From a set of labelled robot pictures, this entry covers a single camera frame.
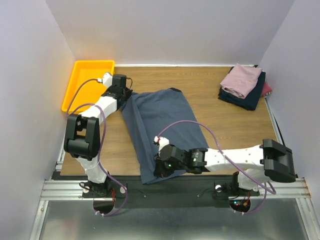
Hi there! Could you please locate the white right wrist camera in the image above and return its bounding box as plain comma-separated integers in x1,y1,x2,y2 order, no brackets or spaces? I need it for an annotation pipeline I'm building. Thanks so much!
153,136,170,152

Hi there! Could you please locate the blue-grey tank top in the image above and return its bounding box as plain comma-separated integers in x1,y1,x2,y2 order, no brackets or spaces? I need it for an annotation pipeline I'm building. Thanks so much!
120,88,209,184

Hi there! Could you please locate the dark navy folded tank top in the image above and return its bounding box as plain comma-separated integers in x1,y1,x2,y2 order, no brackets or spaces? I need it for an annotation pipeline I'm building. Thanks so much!
217,71,267,111

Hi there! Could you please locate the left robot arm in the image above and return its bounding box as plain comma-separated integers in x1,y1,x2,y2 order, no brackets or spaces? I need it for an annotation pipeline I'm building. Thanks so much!
63,72,132,197

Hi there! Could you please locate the maroon folded tank top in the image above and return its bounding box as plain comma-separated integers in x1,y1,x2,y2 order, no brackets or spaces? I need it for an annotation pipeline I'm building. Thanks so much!
260,82,273,97

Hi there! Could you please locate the pink folded tank top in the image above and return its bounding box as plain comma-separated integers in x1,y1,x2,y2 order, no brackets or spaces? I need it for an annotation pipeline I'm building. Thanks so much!
220,63,262,99

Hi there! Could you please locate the aluminium frame rail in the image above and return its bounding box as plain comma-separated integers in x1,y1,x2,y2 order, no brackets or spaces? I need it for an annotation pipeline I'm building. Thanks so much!
40,180,83,201

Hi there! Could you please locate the yellow plastic tray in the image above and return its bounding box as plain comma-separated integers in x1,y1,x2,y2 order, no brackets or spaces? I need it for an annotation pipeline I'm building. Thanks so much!
61,60,115,113

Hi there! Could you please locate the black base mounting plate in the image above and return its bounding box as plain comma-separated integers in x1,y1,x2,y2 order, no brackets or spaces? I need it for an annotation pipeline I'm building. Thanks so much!
79,174,259,209

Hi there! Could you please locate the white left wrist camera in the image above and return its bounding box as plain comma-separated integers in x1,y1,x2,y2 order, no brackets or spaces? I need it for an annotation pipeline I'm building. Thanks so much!
97,72,113,88

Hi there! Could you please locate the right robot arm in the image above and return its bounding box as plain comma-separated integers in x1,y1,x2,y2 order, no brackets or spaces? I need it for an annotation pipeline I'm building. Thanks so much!
153,136,296,195

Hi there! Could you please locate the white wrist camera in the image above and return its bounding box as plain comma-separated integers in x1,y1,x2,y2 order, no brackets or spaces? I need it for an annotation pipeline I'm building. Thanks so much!
153,136,170,152
97,72,113,88

